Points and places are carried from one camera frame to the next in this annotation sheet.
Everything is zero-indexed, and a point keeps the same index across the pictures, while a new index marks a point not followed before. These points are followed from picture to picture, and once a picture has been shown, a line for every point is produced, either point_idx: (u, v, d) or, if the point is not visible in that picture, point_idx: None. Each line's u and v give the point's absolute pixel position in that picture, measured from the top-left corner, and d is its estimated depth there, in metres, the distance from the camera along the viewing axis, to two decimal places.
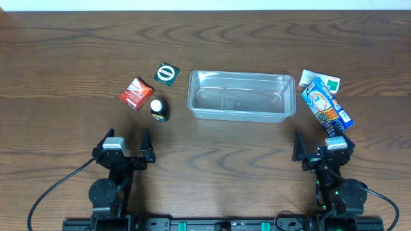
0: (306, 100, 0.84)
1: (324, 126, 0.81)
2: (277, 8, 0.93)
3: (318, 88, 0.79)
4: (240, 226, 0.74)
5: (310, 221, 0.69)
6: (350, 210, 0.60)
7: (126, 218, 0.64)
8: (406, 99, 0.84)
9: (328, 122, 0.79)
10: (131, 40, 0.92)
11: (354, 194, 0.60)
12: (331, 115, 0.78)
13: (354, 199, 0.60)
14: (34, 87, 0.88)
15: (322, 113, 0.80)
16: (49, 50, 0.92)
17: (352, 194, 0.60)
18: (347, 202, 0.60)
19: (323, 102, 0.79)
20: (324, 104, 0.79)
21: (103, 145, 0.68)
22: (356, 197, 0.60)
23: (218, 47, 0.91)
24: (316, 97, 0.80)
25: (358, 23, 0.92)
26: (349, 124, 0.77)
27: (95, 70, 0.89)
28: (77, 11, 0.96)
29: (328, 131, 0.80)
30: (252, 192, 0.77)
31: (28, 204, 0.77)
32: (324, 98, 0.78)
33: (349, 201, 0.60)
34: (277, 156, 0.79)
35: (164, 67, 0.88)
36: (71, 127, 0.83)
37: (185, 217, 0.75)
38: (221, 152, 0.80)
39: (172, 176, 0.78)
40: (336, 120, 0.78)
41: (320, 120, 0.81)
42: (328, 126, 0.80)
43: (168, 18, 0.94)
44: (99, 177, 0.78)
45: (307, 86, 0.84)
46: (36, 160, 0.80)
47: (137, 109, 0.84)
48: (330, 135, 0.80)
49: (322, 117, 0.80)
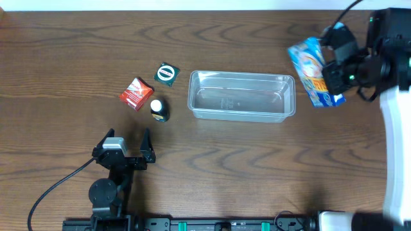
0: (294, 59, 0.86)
1: (309, 91, 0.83)
2: (276, 8, 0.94)
3: (312, 52, 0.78)
4: (240, 226, 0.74)
5: (381, 64, 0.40)
6: (400, 22, 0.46)
7: (126, 218, 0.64)
8: None
9: (314, 90, 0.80)
10: (131, 40, 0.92)
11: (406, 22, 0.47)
12: (319, 85, 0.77)
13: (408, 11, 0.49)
14: (34, 87, 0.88)
15: (309, 79, 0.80)
16: (48, 49, 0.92)
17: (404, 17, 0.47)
18: (402, 24, 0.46)
19: (313, 68, 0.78)
20: (314, 71, 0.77)
21: (103, 145, 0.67)
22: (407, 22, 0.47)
23: (217, 47, 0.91)
24: (307, 61, 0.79)
25: (358, 23, 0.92)
26: (341, 101, 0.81)
27: (95, 70, 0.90)
28: (78, 11, 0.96)
29: (312, 98, 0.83)
30: (252, 192, 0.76)
31: (27, 204, 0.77)
32: (316, 63, 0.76)
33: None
34: (278, 156, 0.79)
35: (164, 67, 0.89)
36: (71, 127, 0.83)
37: (185, 217, 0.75)
38: (221, 152, 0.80)
39: (172, 177, 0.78)
40: (323, 94, 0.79)
41: (306, 86, 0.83)
42: (313, 94, 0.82)
43: (167, 18, 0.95)
44: (99, 177, 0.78)
45: (298, 47, 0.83)
46: (36, 160, 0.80)
47: (137, 109, 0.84)
48: (314, 102, 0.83)
49: (308, 83, 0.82)
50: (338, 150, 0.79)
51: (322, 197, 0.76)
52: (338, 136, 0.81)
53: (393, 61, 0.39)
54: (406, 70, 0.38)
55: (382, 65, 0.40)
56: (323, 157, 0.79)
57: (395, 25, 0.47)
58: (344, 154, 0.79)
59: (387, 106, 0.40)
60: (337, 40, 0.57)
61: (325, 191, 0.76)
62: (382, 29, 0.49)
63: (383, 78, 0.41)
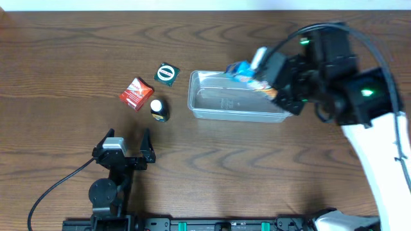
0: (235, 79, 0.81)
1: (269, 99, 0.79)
2: (276, 8, 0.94)
3: None
4: (240, 226, 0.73)
5: (335, 101, 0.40)
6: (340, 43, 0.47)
7: (126, 218, 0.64)
8: (406, 99, 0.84)
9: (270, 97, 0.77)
10: (131, 40, 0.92)
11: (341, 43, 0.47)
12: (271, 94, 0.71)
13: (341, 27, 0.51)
14: (33, 87, 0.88)
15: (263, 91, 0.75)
16: (48, 49, 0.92)
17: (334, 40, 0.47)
18: (333, 47, 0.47)
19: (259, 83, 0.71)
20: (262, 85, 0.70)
21: (103, 145, 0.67)
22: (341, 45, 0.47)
23: (217, 47, 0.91)
24: None
25: (358, 23, 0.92)
26: None
27: (95, 69, 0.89)
28: (78, 11, 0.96)
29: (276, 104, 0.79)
30: (252, 192, 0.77)
31: (27, 204, 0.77)
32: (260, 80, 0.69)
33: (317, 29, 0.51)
34: (278, 156, 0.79)
35: (164, 67, 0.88)
36: (71, 127, 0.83)
37: (185, 217, 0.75)
38: (221, 152, 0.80)
39: (172, 177, 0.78)
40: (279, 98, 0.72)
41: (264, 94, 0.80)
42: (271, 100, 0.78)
43: (167, 18, 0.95)
44: (99, 177, 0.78)
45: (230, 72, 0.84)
46: (36, 160, 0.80)
47: (137, 109, 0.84)
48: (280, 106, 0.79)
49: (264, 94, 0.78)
50: (337, 150, 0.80)
51: (321, 197, 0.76)
52: (338, 136, 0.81)
53: (349, 100, 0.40)
54: (363, 103, 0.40)
55: (337, 102, 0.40)
56: (323, 157, 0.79)
57: (332, 42, 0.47)
58: (343, 154, 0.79)
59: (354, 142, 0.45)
60: (271, 68, 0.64)
61: (325, 191, 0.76)
62: (312, 49, 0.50)
63: (363, 113, 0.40)
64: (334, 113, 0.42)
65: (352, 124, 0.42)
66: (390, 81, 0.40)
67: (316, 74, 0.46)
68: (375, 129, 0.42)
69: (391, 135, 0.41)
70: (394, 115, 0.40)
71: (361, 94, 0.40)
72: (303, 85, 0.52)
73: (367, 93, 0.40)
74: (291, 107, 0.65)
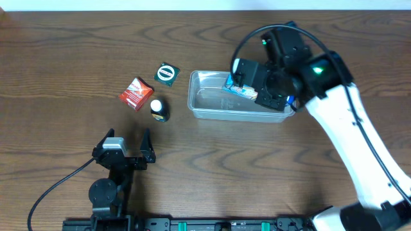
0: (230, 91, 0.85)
1: None
2: (276, 8, 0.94)
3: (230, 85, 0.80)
4: (240, 226, 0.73)
5: (293, 82, 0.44)
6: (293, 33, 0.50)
7: (126, 218, 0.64)
8: (406, 99, 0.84)
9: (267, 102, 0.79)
10: (131, 40, 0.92)
11: (294, 34, 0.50)
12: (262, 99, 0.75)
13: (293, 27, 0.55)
14: (33, 87, 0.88)
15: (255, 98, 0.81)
16: (47, 49, 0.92)
17: (289, 33, 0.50)
18: (288, 38, 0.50)
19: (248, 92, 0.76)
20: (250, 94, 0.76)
21: (103, 145, 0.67)
22: (295, 36, 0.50)
23: (217, 47, 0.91)
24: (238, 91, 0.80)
25: (358, 23, 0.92)
26: None
27: (95, 69, 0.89)
28: (78, 11, 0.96)
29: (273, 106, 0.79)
30: (252, 192, 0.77)
31: (27, 204, 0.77)
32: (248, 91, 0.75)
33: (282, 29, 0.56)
34: (278, 156, 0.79)
35: (164, 67, 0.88)
36: (71, 127, 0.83)
37: (185, 217, 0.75)
38: (221, 152, 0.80)
39: (172, 177, 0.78)
40: None
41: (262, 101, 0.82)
42: None
43: (167, 18, 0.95)
44: (99, 177, 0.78)
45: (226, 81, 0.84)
46: (36, 160, 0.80)
47: (137, 109, 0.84)
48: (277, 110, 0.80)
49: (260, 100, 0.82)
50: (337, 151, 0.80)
51: (321, 197, 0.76)
52: None
53: (300, 78, 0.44)
54: (313, 79, 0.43)
55: (294, 82, 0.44)
56: (323, 157, 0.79)
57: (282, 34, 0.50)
58: None
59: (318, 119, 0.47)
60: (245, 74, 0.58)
61: (325, 191, 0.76)
62: (271, 45, 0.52)
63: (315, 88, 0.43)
64: (295, 92, 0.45)
65: (312, 99, 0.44)
66: (341, 62, 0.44)
67: (277, 68, 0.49)
68: (332, 101, 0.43)
69: (345, 102, 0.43)
70: (344, 86, 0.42)
71: (311, 72, 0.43)
72: (270, 87, 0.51)
73: (318, 70, 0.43)
74: (273, 103, 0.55)
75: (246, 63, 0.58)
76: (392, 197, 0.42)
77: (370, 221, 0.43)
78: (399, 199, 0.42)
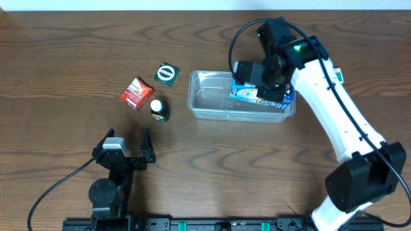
0: (236, 97, 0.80)
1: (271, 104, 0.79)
2: (275, 8, 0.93)
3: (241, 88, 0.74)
4: (241, 226, 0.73)
5: (278, 59, 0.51)
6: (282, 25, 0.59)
7: (126, 218, 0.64)
8: (406, 99, 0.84)
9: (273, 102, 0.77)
10: (131, 39, 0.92)
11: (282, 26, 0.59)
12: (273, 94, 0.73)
13: (282, 25, 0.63)
14: (33, 86, 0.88)
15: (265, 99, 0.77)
16: (47, 49, 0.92)
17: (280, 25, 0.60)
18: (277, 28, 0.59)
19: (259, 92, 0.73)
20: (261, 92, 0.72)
21: (103, 145, 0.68)
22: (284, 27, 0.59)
23: (217, 47, 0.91)
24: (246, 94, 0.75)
25: (358, 23, 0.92)
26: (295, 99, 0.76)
27: (95, 69, 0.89)
28: (77, 11, 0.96)
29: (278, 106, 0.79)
30: (252, 192, 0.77)
31: (27, 205, 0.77)
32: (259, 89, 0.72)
33: (273, 26, 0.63)
34: (278, 156, 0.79)
35: (164, 67, 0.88)
36: (71, 126, 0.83)
37: (185, 217, 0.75)
38: (221, 152, 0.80)
39: (172, 177, 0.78)
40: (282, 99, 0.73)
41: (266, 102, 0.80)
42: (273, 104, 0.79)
43: (167, 18, 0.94)
44: (99, 177, 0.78)
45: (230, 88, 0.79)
46: (36, 160, 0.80)
47: (137, 109, 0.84)
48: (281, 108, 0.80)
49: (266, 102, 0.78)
50: None
51: (321, 197, 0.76)
52: None
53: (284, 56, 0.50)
54: (294, 55, 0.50)
55: (279, 59, 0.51)
56: (323, 157, 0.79)
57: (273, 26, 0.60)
58: None
59: (300, 87, 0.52)
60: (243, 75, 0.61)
61: (325, 191, 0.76)
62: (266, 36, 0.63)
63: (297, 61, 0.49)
64: (279, 69, 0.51)
65: (294, 72, 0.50)
66: (318, 45, 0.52)
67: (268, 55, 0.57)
68: (309, 69, 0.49)
69: (320, 71, 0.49)
70: (318, 58, 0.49)
71: (291, 49, 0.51)
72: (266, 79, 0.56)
73: (297, 48, 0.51)
74: (273, 95, 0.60)
75: (244, 65, 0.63)
76: (363, 149, 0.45)
77: (343, 172, 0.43)
78: (368, 151, 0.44)
